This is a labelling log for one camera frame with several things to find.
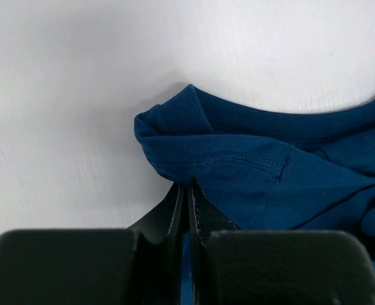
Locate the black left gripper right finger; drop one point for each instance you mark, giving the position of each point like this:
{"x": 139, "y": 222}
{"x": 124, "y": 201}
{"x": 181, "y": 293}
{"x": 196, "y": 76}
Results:
{"x": 233, "y": 266}

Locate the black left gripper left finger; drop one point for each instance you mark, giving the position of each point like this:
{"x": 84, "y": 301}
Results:
{"x": 137, "y": 265}

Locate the blue printed t shirt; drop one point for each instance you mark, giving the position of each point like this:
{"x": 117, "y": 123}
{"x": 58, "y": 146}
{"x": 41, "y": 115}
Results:
{"x": 268, "y": 170}

